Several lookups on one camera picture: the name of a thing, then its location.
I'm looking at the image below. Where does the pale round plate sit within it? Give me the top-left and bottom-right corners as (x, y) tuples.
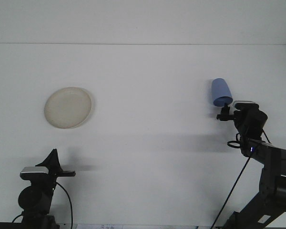
(43, 86), (95, 130)

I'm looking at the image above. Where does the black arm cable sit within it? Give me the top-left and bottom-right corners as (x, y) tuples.
(210, 128), (272, 229)
(55, 181), (74, 229)

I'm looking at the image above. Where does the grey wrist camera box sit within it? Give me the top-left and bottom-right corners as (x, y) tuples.
(232, 100), (260, 111)
(20, 166), (51, 181)

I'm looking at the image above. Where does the white paper sheet with writing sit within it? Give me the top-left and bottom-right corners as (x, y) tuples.
(75, 223), (126, 229)

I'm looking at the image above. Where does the pale blue cup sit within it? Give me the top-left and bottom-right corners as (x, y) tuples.
(211, 78), (234, 107)

